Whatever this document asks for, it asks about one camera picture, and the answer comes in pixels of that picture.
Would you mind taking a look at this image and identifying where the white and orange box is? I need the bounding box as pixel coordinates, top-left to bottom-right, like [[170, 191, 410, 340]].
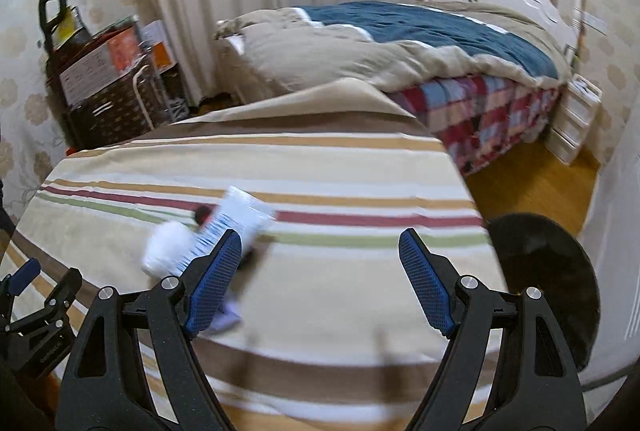
[[140, 21, 177, 73]]

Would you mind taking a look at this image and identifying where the purple wrapper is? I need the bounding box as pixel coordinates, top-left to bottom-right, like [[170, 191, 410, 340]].
[[200, 290, 245, 338]]

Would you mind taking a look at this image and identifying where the black trolley handle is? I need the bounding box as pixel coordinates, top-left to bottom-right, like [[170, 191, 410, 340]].
[[39, 0, 69, 48]]

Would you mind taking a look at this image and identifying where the white plastic drawer unit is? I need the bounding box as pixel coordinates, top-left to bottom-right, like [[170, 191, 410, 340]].
[[545, 74, 602, 166]]

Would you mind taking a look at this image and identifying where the striped tablecloth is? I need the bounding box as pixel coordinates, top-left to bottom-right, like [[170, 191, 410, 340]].
[[0, 78, 511, 431]]

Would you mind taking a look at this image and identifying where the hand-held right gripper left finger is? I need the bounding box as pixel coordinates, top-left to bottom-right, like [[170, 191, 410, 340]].
[[55, 228, 243, 431]]

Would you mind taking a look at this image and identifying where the white metal rack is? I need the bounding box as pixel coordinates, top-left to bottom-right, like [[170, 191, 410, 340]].
[[131, 64, 189, 128]]

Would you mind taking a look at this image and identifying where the plaid bed sheet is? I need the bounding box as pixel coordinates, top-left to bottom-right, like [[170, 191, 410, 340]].
[[387, 74, 567, 178]]

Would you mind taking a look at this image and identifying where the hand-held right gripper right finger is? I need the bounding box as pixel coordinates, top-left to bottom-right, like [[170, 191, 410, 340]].
[[398, 228, 586, 431]]

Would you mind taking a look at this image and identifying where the white wardrobe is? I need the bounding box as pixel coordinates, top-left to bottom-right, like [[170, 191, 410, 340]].
[[579, 111, 640, 393]]

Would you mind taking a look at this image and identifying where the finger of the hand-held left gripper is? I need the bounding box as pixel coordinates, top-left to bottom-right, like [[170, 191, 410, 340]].
[[9, 267, 84, 337], [0, 257, 43, 327]]

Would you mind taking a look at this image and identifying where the brown woven basket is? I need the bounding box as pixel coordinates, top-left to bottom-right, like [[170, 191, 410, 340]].
[[66, 66, 162, 148]]

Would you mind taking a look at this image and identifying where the white squeeze tube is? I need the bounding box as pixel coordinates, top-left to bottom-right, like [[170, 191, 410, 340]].
[[141, 186, 278, 278]]

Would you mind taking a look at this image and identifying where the black-lined trash bin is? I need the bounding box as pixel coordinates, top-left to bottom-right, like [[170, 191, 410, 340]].
[[487, 212, 601, 374]]

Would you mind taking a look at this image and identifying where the blue and beige duvet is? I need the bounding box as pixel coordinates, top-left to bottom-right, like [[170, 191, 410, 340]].
[[215, 1, 574, 95]]

